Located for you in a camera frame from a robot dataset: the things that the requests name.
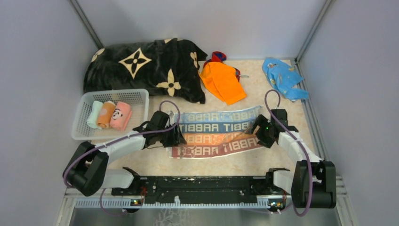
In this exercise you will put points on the blue patterned towel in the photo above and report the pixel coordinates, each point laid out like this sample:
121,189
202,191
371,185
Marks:
284,78

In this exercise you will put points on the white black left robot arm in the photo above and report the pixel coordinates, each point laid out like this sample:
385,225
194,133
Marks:
87,170

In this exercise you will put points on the aluminium frame rail front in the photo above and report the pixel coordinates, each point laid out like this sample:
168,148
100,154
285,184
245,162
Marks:
128,202

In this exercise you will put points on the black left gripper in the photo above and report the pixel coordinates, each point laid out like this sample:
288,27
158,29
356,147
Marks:
177,138

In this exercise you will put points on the striped rabbit print towel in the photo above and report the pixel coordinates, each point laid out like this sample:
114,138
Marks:
216,134

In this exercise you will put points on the rolled white green towel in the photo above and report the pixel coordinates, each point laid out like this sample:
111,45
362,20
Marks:
93,116

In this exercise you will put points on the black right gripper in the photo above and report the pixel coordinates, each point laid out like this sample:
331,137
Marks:
261,121

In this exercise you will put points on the aluminium frame rail right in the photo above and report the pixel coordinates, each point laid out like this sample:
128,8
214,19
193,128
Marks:
312,119

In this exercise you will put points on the rolled pink panda towel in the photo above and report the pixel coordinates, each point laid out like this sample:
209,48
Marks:
121,116

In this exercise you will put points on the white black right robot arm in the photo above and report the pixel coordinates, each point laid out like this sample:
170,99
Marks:
313,182

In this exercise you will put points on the aluminium frame rail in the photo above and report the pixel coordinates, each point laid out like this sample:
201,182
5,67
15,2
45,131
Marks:
128,202
312,119

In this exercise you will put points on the rolled orange towel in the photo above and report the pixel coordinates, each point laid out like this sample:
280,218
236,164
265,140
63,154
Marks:
105,114

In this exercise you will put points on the red blue cloth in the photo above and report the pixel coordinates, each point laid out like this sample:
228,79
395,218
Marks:
220,57

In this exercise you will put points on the black floral blanket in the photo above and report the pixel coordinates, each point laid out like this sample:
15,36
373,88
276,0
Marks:
162,67

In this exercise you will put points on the white plastic basket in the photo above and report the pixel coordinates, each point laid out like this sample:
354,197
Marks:
138,99

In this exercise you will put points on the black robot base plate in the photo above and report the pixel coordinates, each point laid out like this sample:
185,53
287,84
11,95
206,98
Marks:
196,189

